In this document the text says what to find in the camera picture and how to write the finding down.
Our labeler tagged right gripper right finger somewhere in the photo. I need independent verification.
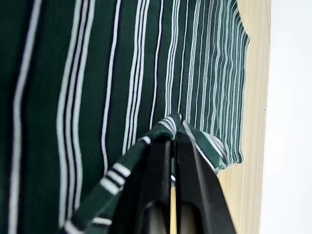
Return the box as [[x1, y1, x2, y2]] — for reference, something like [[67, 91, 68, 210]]
[[174, 131, 236, 234]]

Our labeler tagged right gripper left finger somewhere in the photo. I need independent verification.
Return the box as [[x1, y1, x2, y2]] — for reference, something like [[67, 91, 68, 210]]
[[109, 139, 173, 234]]

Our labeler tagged green white striped T-shirt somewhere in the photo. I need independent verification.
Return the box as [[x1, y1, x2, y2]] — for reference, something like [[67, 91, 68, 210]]
[[0, 0, 252, 234]]

